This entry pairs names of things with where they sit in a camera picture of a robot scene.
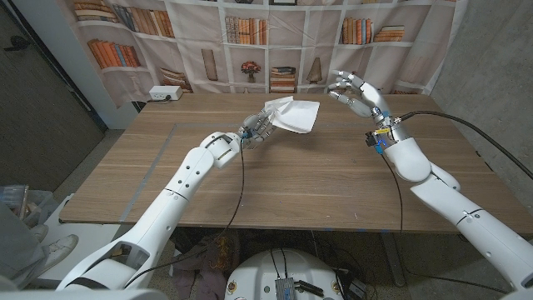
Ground crumpled dark cloth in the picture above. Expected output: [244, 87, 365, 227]
[170, 231, 241, 300]

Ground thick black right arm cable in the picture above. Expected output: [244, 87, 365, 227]
[393, 109, 533, 180]

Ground black door handle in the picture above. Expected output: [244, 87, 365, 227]
[3, 35, 30, 52]

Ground white shipping package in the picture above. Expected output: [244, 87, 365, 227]
[264, 95, 321, 134]

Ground clear plastic bin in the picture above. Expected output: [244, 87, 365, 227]
[0, 185, 59, 228]

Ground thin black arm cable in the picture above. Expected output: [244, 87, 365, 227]
[122, 137, 247, 289]
[379, 152, 511, 295]

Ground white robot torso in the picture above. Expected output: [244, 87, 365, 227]
[224, 248, 346, 300]

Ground person's grey trouser leg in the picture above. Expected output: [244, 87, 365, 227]
[0, 199, 47, 288]

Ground grey table leg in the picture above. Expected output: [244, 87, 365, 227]
[381, 232, 407, 288]

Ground printed bookshelf backdrop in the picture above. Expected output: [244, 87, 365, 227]
[57, 0, 470, 108]

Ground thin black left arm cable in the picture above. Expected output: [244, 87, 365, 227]
[122, 137, 247, 289]

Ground dark door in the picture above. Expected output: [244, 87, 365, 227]
[0, 0, 106, 193]

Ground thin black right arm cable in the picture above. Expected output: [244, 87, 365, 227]
[379, 152, 511, 295]

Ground white sneaker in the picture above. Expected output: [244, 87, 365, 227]
[39, 233, 79, 272]

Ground white power strip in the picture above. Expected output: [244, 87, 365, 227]
[148, 85, 183, 102]

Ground small silver box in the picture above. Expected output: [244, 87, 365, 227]
[274, 277, 296, 300]

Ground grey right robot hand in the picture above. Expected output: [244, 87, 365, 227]
[326, 69, 392, 126]

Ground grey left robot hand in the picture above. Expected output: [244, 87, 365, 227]
[237, 108, 278, 150]

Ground black bar on torso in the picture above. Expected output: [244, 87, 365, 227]
[294, 279, 325, 298]

